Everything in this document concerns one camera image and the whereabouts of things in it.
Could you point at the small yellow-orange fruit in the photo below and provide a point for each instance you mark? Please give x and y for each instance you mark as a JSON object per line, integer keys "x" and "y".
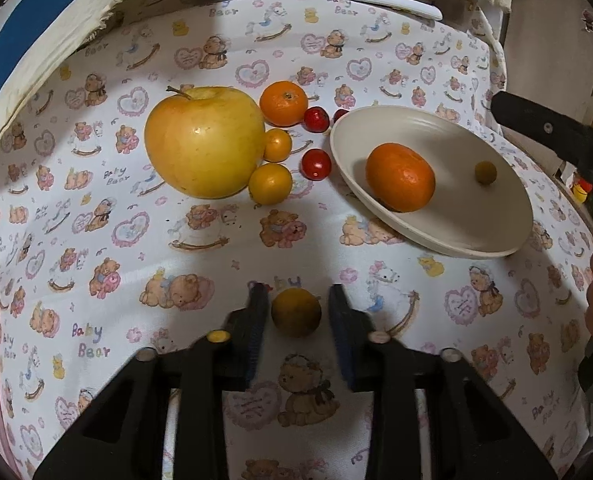
{"x": 296, "y": 312}
{"x": 278, "y": 145}
{"x": 270, "y": 184}

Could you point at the small olive green fruit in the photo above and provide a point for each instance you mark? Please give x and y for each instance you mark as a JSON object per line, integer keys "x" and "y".
{"x": 485, "y": 173}

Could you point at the cream round plate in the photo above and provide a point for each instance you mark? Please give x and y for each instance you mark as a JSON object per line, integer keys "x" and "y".
{"x": 456, "y": 220}

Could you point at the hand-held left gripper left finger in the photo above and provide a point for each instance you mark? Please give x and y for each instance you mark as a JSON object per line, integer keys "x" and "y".
{"x": 257, "y": 325}

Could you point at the yellow and red toy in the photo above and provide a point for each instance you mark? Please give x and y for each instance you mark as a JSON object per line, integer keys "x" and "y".
{"x": 581, "y": 191}

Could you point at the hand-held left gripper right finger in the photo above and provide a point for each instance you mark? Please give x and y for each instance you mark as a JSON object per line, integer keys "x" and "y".
{"x": 341, "y": 330}

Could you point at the white plastic object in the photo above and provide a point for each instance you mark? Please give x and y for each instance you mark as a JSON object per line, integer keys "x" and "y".
{"x": 390, "y": 4}

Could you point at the blue and cream cloth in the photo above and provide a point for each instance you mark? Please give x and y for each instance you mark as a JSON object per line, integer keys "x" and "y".
{"x": 41, "y": 25}

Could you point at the dark red cherry tomato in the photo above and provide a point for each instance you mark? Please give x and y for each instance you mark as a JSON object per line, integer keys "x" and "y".
{"x": 339, "y": 114}

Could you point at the bear printed cloth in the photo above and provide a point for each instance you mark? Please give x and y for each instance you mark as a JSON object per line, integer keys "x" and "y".
{"x": 126, "y": 260}

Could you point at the large yellow apple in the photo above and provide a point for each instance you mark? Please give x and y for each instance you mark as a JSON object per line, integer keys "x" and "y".
{"x": 204, "y": 142}

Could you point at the orange tangerine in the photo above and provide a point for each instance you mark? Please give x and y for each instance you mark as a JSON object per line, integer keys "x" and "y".
{"x": 284, "y": 103}
{"x": 400, "y": 176}

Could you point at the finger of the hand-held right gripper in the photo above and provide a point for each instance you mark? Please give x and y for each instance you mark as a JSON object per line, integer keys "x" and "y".
{"x": 546, "y": 127}

